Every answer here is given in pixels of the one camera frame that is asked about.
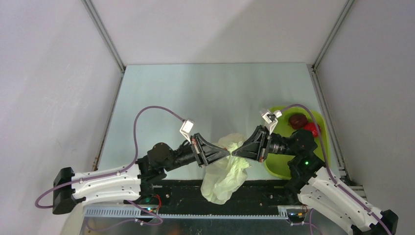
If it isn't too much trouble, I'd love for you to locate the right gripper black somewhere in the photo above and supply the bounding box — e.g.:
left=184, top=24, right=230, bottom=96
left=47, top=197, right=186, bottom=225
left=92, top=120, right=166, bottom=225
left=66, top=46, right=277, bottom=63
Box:
left=231, top=124, right=298, bottom=162

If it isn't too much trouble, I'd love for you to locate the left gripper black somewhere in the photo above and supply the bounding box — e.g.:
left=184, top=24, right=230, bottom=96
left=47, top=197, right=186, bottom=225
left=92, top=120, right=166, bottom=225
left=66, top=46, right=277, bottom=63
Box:
left=163, top=133, right=230, bottom=172

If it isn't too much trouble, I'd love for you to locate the pale green plastic bag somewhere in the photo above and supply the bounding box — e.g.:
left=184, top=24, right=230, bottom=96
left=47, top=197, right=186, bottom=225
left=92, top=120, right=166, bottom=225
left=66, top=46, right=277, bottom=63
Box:
left=200, top=133, right=252, bottom=206

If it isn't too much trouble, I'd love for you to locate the red fake fruit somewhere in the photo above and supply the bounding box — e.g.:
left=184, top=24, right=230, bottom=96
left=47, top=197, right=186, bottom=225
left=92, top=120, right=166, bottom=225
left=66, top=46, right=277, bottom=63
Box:
left=303, top=122, right=322, bottom=138

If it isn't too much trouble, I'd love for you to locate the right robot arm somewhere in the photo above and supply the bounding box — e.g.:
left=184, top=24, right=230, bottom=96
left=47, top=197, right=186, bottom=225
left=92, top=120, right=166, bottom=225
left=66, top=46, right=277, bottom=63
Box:
left=232, top=125, right=398, bottom=235

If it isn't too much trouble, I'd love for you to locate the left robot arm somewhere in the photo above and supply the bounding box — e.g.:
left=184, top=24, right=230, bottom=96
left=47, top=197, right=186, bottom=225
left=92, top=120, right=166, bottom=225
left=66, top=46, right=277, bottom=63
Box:
left=52, top=133, right=230, bottom=215

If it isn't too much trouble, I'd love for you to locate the dark brown fake fruit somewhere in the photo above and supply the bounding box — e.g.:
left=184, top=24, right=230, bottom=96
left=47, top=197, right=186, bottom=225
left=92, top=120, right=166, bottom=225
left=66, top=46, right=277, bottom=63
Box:
left=288, top=113, right=309, bottom=130

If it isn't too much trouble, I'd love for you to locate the green plastic tray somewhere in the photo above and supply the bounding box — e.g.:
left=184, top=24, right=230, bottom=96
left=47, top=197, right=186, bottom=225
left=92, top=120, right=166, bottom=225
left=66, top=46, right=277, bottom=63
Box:
left=264, top=107, right=331, bottom=180

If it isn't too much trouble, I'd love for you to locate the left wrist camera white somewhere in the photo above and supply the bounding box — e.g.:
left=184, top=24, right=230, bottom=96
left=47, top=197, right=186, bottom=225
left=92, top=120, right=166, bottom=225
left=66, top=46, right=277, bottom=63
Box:
left=179, top=119, right=194, bottom=143

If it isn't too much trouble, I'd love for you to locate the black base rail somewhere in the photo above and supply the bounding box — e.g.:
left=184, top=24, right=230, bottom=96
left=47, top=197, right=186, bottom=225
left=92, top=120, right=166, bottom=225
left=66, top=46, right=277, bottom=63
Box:
left=134, top=180, right=310, bottom=217

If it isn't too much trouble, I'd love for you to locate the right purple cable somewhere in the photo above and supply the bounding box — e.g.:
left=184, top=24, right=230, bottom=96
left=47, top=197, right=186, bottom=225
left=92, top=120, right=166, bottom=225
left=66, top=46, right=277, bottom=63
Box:
left=280, top=103, right=390, bottom=235

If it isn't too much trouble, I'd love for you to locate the purple cable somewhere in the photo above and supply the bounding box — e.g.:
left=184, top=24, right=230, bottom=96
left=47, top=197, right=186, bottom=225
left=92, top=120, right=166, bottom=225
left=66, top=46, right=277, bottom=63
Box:
left=34, top=105, right=186, bottom=209
left=280, top=103, right=390, bottom=235

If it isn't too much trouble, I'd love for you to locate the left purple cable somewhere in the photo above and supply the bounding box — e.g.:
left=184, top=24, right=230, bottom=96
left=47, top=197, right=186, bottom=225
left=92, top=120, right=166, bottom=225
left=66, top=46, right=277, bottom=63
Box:
left=34, top=105, right=186, bottom=209

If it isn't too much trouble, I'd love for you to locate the right aluminium frame post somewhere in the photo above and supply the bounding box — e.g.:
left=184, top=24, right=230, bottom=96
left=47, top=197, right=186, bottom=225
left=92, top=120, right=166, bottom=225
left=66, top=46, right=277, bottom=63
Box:
left=312, top=0, right=356, bottom=71

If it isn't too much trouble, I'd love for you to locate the aluminium frame post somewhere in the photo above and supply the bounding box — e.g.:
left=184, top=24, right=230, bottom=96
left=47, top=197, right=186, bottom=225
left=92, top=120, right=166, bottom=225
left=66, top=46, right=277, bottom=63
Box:
left=312, top=0, right=356, bottom=71
left=81, top=0, right=126, bottom=73

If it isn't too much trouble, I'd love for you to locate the left aluminium frame post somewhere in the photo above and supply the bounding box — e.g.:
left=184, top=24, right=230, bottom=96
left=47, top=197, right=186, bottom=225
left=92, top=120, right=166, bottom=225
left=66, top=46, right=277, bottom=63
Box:
left=81, top=0, right=126, bottom=73

